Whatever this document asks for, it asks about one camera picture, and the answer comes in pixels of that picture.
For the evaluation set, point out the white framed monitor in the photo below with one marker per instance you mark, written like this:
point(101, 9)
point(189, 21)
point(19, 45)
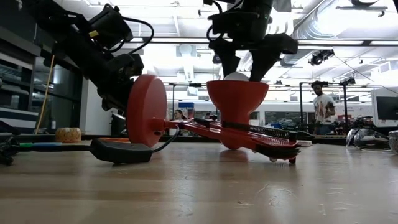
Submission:
point(387, 107)

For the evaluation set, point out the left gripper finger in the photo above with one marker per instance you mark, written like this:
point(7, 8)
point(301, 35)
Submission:
point(116, 96)

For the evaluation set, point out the speckled grey ceramic bowl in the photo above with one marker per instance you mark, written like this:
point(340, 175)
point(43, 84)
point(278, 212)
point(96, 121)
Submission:
point(394, 142)

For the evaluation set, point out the clear safety glasses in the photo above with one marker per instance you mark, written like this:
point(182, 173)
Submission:
point(370, 138)

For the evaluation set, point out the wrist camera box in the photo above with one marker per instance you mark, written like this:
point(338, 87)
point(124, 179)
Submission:
point(110, 26)
point(224, 23)

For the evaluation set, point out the black metal stand frame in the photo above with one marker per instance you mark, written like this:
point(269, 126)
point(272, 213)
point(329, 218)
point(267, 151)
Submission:
point(301, 105)

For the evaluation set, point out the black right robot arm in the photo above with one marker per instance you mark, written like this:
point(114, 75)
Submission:
point(258, 4)

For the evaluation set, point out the dark shelving unit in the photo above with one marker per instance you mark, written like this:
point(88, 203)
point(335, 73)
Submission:
point(18, 81)

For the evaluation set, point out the white round lightbulb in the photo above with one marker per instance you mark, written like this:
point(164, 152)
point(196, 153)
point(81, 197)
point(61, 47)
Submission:
point(236, 76)

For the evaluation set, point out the silver air duct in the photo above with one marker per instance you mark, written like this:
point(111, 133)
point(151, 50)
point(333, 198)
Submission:
point(308, 28)

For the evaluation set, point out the yellow patterned bowl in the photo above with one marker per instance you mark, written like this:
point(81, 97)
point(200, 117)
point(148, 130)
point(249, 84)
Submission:
point(68, 135)

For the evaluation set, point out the person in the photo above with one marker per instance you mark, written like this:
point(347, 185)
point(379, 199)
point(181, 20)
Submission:
point(323, 107)
point(179, 114)

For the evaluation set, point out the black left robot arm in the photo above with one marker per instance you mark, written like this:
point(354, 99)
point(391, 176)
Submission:
point(53, 18)

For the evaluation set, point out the navy white striped box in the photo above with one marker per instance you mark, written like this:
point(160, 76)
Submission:
point(18, 119)

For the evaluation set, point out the long ceiling light strip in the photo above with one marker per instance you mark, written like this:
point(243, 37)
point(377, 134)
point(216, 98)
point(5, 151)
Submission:
point(174, 40)

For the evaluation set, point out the black overhead camera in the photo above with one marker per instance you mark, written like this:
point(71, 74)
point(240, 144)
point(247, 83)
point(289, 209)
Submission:
point(320, 57)

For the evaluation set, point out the red desk lamp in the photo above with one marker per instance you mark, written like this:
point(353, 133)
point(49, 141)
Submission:
point(146, 109)

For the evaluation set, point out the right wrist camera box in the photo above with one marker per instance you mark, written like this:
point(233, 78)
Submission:
point(224, 23)

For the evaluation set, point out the black flat paddle tool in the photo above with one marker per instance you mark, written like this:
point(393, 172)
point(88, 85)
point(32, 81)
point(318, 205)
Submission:
point(121, 152)

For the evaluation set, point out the black aluminium table rail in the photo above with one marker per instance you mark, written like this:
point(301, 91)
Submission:
point(93, 137)

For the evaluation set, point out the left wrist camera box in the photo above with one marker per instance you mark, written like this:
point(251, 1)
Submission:
point(110, 26)

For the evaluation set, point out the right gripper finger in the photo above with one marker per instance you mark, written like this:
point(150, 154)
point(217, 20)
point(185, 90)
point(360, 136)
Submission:
point(230, 59)
point(270, 53)

